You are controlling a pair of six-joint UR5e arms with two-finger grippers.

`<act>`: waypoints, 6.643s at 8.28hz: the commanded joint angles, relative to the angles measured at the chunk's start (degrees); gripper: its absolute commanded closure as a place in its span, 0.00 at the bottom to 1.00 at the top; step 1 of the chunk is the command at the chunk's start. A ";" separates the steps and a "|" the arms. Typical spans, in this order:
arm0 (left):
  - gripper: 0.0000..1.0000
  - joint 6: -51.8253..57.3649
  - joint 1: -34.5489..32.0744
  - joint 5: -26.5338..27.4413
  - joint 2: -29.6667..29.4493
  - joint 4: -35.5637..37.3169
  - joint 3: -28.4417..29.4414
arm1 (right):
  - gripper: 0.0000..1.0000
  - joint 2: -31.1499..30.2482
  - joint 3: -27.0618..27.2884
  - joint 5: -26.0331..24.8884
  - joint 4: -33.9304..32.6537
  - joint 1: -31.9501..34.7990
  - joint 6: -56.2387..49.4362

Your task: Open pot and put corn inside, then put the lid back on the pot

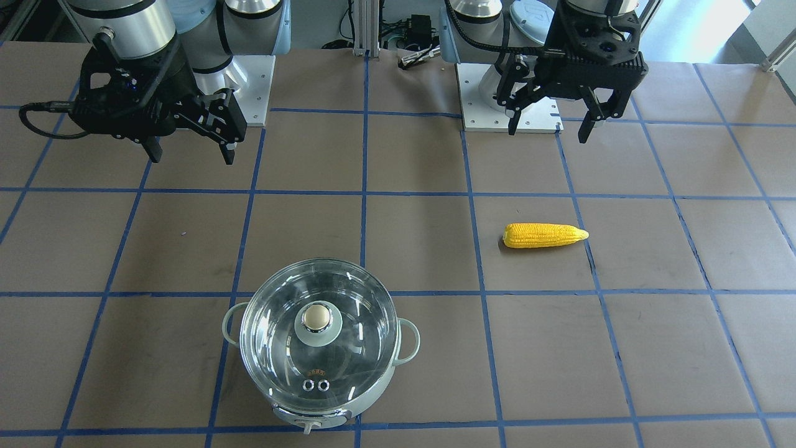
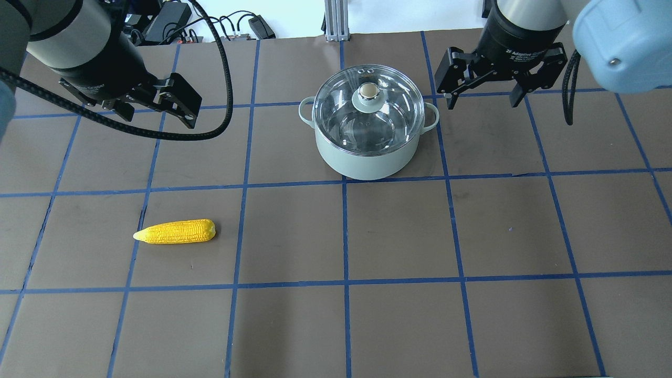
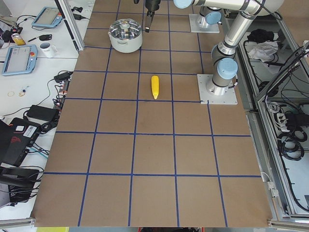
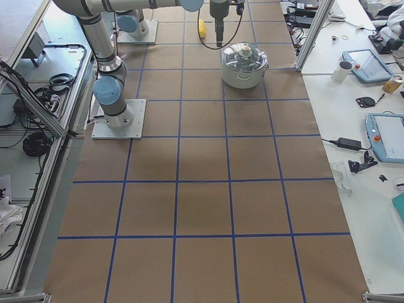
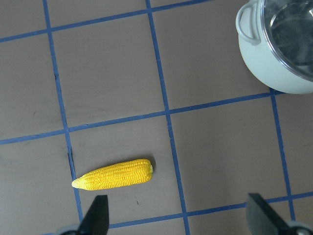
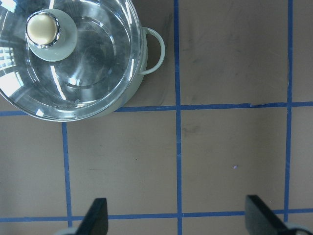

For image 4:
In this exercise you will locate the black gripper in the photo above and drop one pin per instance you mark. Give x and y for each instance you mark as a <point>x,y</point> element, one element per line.
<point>218,10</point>

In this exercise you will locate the yellow corn cob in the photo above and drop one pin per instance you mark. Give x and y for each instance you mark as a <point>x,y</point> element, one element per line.
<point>201,29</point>

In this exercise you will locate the glass pot lid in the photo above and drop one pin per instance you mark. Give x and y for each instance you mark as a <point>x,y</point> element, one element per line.
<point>244,57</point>

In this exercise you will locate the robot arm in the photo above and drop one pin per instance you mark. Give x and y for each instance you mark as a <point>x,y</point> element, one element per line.
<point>109,88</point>
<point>130,21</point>

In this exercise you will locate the pale green steel pot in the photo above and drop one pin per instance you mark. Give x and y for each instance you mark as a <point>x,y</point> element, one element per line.
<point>242,79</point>

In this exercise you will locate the white paper cup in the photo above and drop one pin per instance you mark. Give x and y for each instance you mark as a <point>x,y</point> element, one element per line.
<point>342,70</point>

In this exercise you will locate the upper blue teach pendant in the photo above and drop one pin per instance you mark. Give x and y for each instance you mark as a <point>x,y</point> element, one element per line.
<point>372,67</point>

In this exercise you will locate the blue teach pendant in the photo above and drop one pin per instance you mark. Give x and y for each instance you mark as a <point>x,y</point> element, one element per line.
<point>385,132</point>
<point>372,67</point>

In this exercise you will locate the black round object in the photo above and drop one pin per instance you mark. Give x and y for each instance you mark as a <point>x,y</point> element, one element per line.
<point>365,102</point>

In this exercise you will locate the black power adapter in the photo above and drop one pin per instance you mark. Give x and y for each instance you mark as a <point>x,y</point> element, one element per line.
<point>349,144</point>

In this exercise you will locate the yellow drink can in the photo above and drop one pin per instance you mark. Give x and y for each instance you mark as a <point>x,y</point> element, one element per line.
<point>392,84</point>

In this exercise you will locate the grey electronics box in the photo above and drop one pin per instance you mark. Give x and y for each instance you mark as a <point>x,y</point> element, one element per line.
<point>35,50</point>

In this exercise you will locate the clear plastic holder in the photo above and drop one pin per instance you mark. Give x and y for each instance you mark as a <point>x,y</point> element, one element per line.
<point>341,177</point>

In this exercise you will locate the lower blue teach pendant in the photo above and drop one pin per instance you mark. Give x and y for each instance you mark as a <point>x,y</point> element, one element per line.
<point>385,132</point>

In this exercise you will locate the teal notebook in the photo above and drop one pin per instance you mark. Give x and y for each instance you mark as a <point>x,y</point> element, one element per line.
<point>398,203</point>

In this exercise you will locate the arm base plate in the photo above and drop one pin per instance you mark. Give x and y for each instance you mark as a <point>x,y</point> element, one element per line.
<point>127,125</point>
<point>145,34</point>

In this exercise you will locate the aluminium frame post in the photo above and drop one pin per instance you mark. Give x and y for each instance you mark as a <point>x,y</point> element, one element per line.
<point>320,17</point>

